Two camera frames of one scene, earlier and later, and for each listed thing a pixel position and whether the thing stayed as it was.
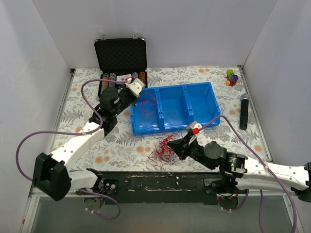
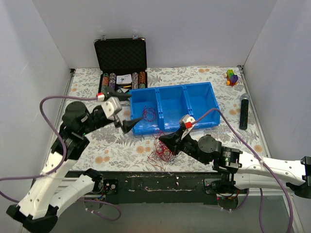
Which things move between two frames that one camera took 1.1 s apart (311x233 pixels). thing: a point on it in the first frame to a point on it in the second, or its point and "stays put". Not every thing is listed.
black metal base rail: [157, 187] stays put
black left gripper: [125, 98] to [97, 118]
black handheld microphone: [244, 111] stays put
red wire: [146, 100] to [149, 114]
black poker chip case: [121, 58] stays put
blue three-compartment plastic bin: [170, 108] stays put
